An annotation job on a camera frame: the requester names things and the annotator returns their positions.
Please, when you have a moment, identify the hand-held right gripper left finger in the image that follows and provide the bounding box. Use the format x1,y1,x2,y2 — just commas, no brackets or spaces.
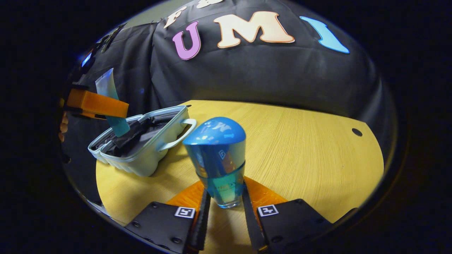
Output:
125,180,212,254

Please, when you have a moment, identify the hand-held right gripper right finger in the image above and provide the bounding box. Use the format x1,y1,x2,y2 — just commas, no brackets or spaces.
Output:
242,176,334,253

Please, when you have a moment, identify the teal skin care tube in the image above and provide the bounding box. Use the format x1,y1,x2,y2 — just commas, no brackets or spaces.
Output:
95,68,130,138

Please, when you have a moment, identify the blue skin care bottle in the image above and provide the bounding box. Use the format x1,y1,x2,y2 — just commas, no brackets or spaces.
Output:
183,117,246,209

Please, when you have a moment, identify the light blue suitcase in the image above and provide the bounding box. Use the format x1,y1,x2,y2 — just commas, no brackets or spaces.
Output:
88,105,197,177

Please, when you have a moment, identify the black backdrop cloth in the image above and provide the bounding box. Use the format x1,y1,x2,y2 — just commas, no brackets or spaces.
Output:
62,0,398,156

